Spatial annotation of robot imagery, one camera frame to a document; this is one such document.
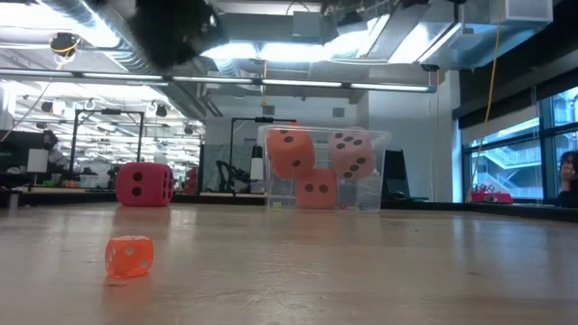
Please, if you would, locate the red tray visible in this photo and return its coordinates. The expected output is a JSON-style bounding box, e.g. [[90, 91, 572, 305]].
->
[[470, 190, 515, 205]]

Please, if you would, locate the black panel stand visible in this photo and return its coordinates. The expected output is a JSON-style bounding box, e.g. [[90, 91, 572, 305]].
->
[[382, 149, 430, 202]]

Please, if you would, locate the large pink foam die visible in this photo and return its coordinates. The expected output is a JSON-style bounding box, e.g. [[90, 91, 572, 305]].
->
[[328, 130, 376, 181]]

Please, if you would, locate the large metal air duct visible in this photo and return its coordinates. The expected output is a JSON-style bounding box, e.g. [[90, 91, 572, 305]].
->
[[419, 0, 555, 71]]

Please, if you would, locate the long ceiling light bar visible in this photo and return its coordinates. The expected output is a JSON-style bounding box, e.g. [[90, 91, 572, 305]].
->
[[0, 67, 438, 94]]

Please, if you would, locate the black workstation frame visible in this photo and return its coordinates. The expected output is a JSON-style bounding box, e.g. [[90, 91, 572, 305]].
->
[[70, 107, 145, 181], [229, 116, 298, 195]]

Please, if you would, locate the small orange translucent die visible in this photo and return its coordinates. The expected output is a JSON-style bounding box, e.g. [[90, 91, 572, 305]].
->
[[104, 235, 155, 279]]

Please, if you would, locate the person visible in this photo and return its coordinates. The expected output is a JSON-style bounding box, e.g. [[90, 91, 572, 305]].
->
[[556, 149, 578, 209], [42, 129, 69, 172]]

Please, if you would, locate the large window with dark frame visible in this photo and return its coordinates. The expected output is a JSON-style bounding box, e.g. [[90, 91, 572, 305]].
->
[[460, 85, 578, 202]]

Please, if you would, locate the large red foam die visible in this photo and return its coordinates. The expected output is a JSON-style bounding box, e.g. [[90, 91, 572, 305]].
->
[[115, 162, 175, 209]]

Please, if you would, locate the black cable reel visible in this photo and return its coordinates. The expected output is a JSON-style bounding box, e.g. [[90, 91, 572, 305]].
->
[[48, 31, 83, 59]]

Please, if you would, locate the white sign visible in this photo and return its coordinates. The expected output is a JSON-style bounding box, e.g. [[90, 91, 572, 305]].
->
[[26, 148, 49, 174]]

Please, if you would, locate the black aluminium table frame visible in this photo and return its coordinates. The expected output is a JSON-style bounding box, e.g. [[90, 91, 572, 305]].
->
[[0, 189, 578, 223]]

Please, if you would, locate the clear plastic bin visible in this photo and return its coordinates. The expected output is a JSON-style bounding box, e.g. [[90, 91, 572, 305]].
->
[[256, 124, 393, 213]]

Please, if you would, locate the large orange foam die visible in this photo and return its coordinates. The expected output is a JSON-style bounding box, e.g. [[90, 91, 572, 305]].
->
[[295, 168, 339, 211], [265, 126, 316, 181]]

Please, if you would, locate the yellow hanging cable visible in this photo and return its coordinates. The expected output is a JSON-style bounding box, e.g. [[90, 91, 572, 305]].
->
[[467, 0, 506, 193]]

